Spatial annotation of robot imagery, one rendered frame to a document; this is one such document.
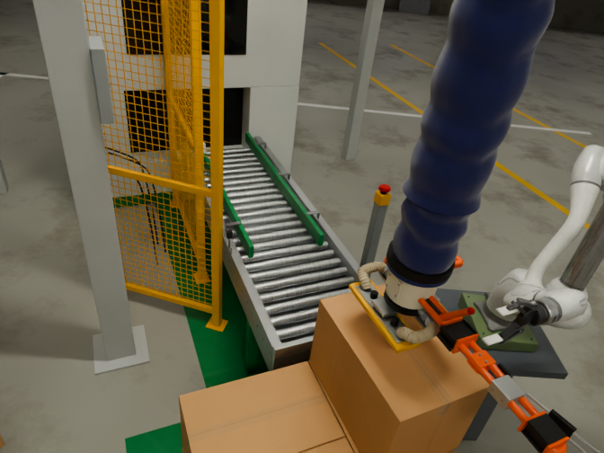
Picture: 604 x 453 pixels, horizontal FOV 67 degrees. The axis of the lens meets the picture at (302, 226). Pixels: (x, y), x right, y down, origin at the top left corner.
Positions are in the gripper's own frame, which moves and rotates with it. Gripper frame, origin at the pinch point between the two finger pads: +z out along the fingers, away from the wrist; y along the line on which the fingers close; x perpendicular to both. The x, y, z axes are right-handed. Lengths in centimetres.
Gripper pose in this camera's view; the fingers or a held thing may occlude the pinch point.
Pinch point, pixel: (493, 326)
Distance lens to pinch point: 163.8
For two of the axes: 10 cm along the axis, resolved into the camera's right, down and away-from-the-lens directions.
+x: -4.0, -5.5, 7.3
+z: -9.1, 1.5, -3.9
